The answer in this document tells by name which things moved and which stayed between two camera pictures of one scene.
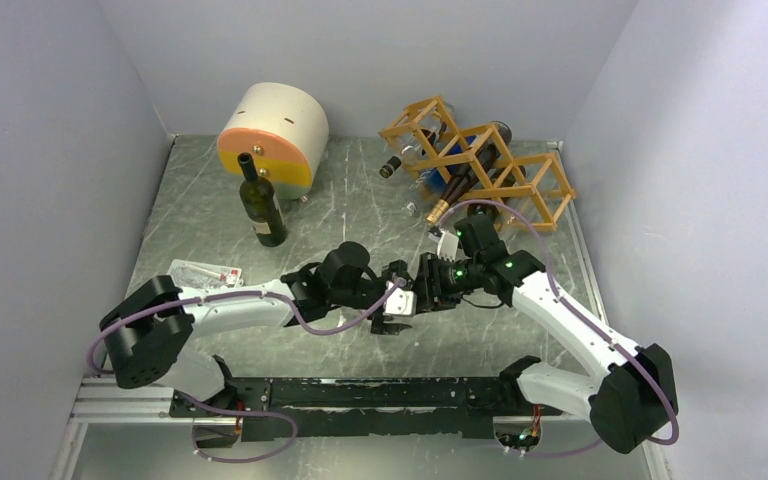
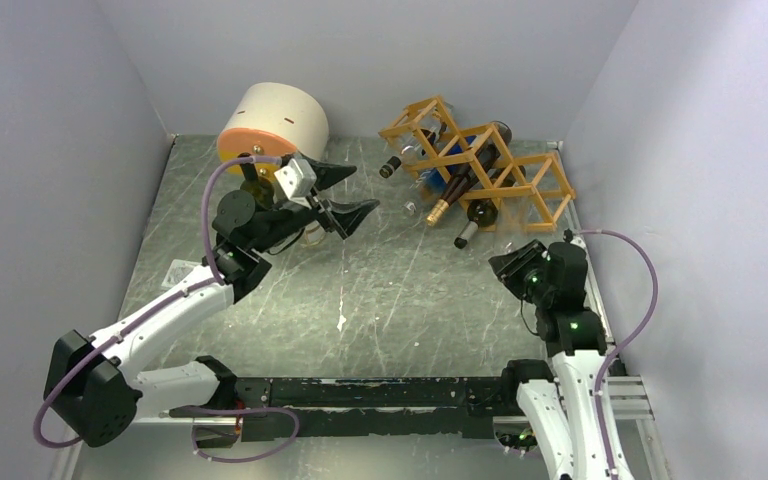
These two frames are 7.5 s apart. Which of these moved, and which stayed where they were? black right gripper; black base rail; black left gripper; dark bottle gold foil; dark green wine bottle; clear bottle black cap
Moved: black right gripper; black left gripper
Stayed: dark green wine bottle; dark bottle gold foil; black base rail; clear bottle black cap
